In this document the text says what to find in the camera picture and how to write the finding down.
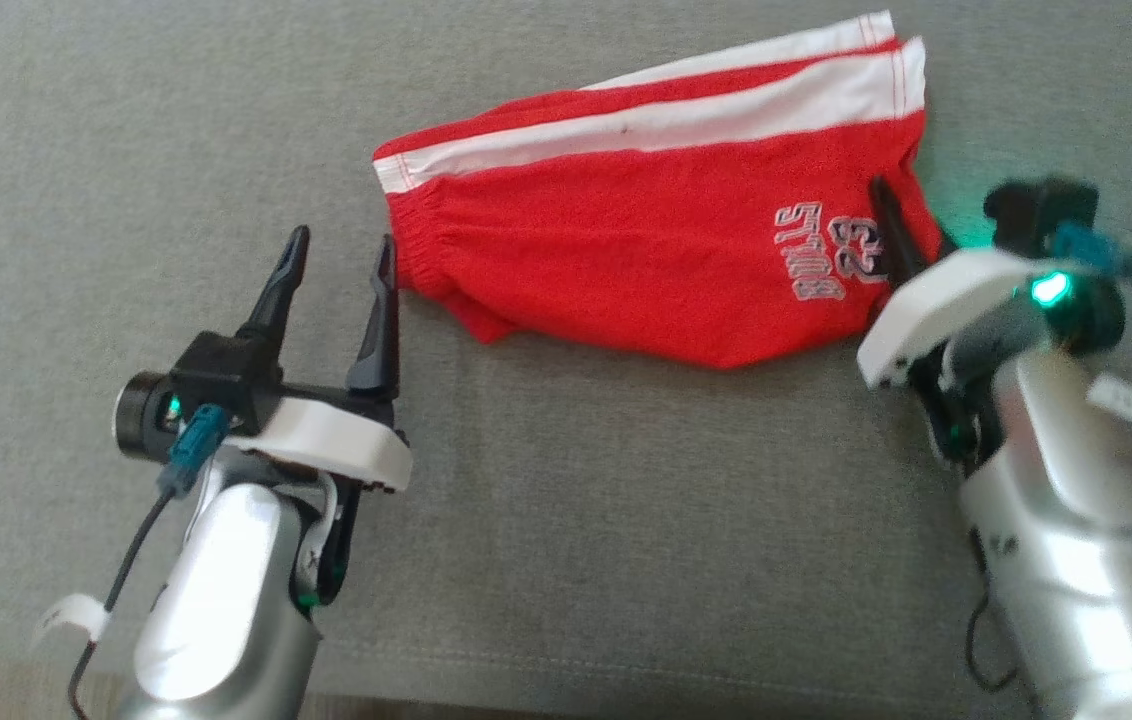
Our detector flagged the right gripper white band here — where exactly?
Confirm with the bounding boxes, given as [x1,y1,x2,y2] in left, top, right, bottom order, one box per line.
[856,177,1054,393]

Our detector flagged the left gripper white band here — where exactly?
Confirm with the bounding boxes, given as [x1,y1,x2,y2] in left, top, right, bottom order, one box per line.
[226,225,414,493]

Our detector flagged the red shorts with white stripe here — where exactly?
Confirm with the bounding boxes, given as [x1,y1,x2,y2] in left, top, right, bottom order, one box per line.
[371,10,947,371]

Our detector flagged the teal right camera connector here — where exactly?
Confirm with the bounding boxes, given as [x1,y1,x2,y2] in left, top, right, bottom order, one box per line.
[1051,225,1132,279]

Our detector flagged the teal camera connector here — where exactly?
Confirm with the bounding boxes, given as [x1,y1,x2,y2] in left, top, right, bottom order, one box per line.
[158,405,229,498]
[1051,225,1132,279]

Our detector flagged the teal left camera connector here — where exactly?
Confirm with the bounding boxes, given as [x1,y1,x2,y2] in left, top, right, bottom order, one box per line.
[158,405,229,498]

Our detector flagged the white right cable tag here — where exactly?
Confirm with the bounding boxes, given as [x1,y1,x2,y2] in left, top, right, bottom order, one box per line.
[1086,375,1132,426]

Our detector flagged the white cable tag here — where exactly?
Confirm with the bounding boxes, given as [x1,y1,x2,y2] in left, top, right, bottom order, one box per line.
[1086,375,1132,426]
[31,593,112,651]

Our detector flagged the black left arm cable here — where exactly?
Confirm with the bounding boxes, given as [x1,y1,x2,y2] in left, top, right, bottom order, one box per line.
[66,490,177,720]

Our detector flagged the white left cable tag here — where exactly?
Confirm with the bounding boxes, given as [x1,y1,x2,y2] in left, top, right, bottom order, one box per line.
[31,593,112,651]

